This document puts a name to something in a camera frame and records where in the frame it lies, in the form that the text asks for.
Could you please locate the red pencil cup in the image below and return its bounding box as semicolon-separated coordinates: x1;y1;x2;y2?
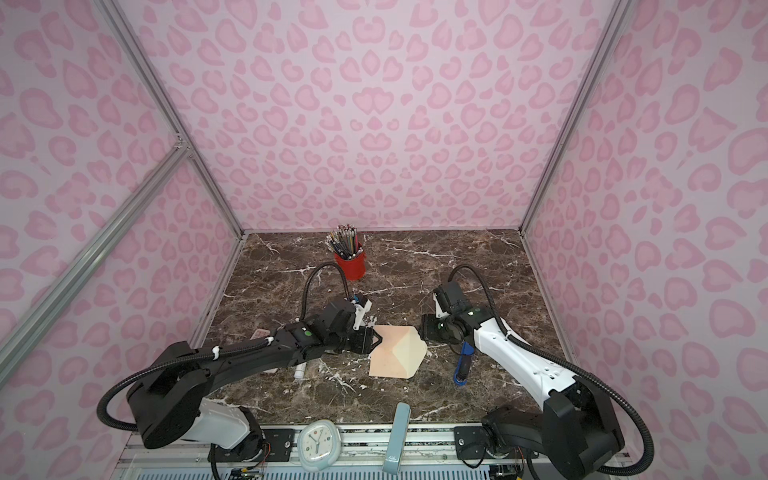
334;251;366;281

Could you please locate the coloured pencils bunch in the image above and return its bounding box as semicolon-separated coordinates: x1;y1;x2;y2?
326;224;363;260

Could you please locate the white glue stick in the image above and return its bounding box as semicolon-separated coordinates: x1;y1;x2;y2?
294;363;307;383

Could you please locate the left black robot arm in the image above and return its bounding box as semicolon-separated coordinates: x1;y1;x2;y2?
96;295;382;463

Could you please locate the aluminium frame rail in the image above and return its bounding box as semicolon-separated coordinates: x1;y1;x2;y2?
110;422;637;480

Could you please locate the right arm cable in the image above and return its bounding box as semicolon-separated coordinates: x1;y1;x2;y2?
446;264;655;478

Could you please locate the blue stapler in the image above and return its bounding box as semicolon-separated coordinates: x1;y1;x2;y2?
453;342;475;386

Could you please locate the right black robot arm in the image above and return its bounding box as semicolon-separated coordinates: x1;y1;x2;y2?
420;281;655;479

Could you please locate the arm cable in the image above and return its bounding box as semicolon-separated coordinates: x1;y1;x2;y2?
446;264;655;478
299;261;352;322

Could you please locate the pink calculator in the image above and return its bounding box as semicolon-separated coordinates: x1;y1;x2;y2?
251;328;272;340

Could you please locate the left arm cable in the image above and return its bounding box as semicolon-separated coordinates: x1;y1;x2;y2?
299;261;352;322

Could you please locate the pink envelope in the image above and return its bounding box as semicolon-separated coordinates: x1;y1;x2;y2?
369;325;427;379

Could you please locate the white alarm clock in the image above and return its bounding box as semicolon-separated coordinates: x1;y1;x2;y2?
296;420;342;472

